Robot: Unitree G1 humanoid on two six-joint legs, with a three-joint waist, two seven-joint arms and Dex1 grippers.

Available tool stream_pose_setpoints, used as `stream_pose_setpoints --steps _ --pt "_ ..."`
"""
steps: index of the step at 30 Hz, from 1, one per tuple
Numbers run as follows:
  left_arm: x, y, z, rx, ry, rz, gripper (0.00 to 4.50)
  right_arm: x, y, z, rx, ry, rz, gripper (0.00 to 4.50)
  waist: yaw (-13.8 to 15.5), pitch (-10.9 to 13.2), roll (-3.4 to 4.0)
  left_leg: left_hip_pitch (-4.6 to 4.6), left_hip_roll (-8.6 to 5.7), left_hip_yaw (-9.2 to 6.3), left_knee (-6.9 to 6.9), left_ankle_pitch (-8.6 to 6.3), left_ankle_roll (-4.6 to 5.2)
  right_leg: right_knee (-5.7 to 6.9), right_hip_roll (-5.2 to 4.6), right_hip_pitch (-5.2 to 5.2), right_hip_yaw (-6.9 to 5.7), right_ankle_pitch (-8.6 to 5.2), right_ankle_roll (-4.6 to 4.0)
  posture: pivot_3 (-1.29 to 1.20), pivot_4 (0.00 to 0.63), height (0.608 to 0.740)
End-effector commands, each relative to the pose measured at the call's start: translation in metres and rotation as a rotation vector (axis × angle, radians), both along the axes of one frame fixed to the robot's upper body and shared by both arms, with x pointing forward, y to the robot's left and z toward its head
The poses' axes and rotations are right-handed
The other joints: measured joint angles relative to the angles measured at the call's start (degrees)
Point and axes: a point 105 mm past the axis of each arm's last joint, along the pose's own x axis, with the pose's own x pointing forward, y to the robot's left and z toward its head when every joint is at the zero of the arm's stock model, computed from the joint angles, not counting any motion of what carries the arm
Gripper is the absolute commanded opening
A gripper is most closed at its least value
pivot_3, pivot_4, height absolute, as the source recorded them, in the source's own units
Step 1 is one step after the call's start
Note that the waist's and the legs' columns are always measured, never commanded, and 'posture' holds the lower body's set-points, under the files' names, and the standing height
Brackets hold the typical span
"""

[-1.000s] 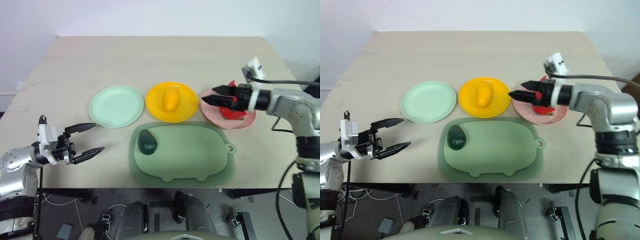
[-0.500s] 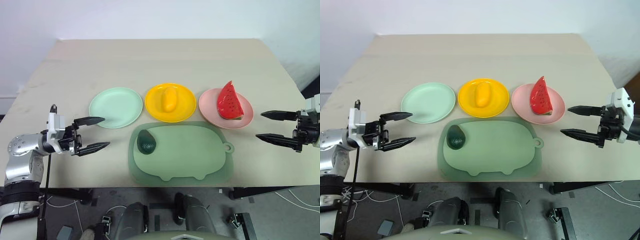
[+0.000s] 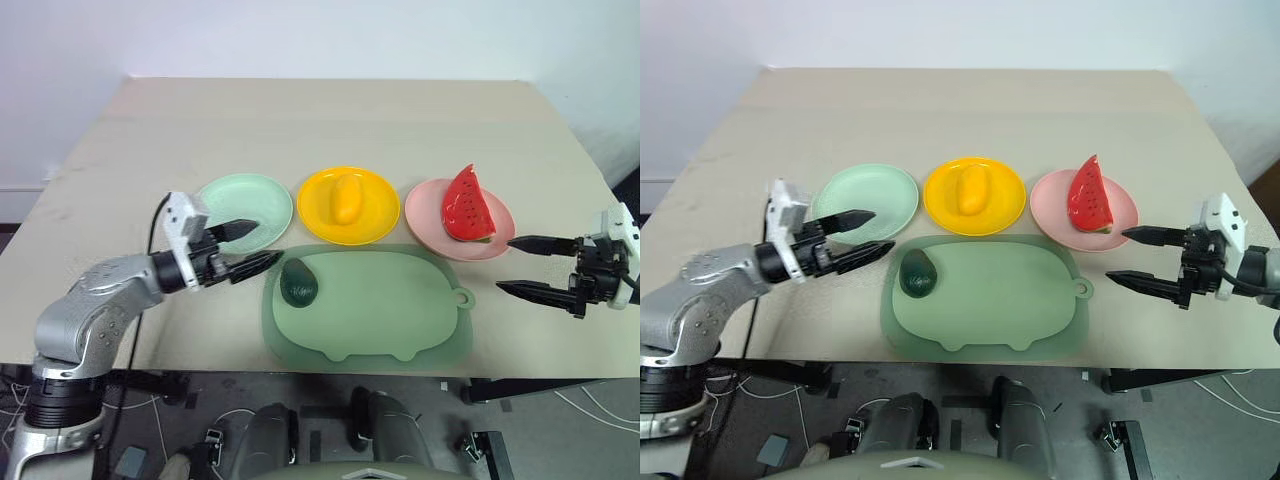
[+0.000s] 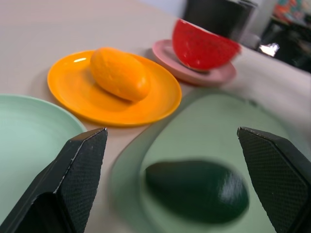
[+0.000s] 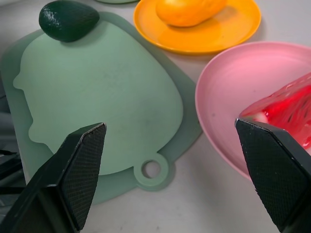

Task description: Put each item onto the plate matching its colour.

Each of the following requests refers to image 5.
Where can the light green cutting board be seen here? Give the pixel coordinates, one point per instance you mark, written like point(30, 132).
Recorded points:
point(97, 102)
point(187, 114)

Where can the red watermelon slice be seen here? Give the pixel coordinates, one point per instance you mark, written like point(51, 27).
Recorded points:
point(284, 106)

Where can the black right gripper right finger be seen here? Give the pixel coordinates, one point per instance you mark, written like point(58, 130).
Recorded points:
point(274, 174)

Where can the orange plate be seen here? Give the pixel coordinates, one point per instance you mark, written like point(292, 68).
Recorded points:
point(201, 36)

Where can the dark green avocado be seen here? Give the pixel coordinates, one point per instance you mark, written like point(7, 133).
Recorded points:
point(68, 20)

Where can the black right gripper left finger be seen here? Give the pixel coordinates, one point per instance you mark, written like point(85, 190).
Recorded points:
point(60, 184)

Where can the orange mango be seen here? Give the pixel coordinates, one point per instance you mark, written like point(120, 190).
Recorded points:
point(187, 11)

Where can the pink plate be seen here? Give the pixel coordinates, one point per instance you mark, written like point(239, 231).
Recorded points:
point(233, 97)

